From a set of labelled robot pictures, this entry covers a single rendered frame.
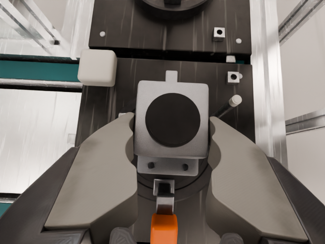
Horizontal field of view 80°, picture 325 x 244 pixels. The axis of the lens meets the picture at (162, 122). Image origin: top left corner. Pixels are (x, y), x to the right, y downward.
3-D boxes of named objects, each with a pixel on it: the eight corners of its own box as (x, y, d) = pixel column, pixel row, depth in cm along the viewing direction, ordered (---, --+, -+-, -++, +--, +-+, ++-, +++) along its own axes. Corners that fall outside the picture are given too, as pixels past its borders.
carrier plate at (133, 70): (253, 242, 25) (261, 249, 23) (68, 232, 25) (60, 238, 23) (246, 70, 30) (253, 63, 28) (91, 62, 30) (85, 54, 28)
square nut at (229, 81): (236, 85, 27) (239, 83, 26) (225, 84, 27) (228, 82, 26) (236, 74, 28) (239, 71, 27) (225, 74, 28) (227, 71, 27)
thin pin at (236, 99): (214, 123, 24) (242, 103, 16) (207, 123, 24) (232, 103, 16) (214, 117, 24) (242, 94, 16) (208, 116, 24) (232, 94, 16)
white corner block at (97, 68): (117, 91, 29) (110, 81, 25) (87, 90, 29) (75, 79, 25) (120, 63, 30) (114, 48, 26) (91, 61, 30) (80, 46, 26)
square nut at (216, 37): (223, 41, 29) (225, 37, 28) (212, 40, 29) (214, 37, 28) (223, 32, 29) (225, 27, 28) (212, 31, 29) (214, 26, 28)
